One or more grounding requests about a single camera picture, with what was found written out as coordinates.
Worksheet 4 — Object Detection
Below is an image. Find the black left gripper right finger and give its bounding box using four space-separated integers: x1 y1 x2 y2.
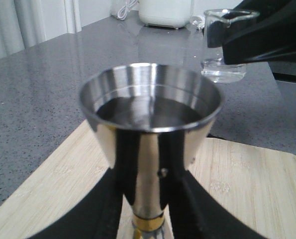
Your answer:
169 171 264 239

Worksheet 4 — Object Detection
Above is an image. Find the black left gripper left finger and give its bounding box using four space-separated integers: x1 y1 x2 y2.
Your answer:
35 169 122 239

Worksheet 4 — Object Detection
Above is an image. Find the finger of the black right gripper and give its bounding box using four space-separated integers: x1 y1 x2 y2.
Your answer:
207 20 229 48
222 0 296 65

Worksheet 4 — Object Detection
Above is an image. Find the clear glass beaker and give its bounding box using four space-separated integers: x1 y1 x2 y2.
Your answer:
200 9 259 83

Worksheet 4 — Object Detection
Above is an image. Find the steel double jigger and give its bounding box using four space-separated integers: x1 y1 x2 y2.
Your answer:
79 63 223 239

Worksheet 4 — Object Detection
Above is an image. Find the white kitchen appliance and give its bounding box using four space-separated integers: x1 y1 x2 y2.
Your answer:
138 0 194 29

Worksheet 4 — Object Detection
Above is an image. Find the light wooden cutting board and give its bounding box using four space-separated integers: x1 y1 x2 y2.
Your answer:
0 122 296 239

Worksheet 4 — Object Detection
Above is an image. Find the grey pleated curtain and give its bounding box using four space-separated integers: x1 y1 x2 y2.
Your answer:
0 0 82 59

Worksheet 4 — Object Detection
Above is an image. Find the white power cable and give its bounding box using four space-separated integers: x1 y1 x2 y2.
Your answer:
109 0 140 20

